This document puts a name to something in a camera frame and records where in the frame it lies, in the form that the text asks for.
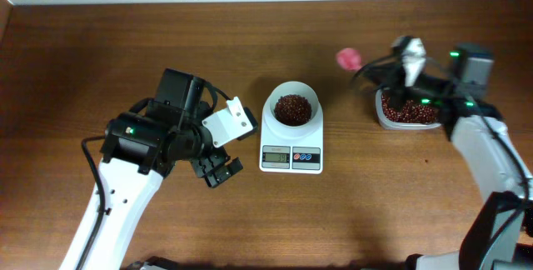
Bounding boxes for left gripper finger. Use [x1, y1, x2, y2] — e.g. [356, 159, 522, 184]
[237, 107, 258, 141]
[205, 157, 243, 188]

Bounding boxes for pink measuring scoop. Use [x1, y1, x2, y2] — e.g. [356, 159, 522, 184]
[336, 47, 362, 72]

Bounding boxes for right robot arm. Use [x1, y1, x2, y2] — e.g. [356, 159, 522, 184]
[359, 39, 532, 269]

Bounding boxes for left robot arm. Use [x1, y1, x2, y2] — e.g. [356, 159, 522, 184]
[61, 68, 257, 269]

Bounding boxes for white digital kitchen scale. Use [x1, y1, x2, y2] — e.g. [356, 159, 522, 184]
[259, 98, 324, 174]

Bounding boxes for red beans in bowl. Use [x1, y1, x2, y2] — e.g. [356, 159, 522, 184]
[274, 94, 312, 127]

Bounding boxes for red beans in container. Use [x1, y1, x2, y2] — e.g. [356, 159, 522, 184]
[381, 94, 437, 124]

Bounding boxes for white round bowl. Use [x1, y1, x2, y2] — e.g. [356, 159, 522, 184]
[266, 81, 320, 128]

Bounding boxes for clear plastic bean container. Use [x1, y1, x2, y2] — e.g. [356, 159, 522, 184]
[375, 90, 441, 131]

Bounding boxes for right black cable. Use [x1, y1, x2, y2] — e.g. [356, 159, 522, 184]
[350, 55, 531, 270]

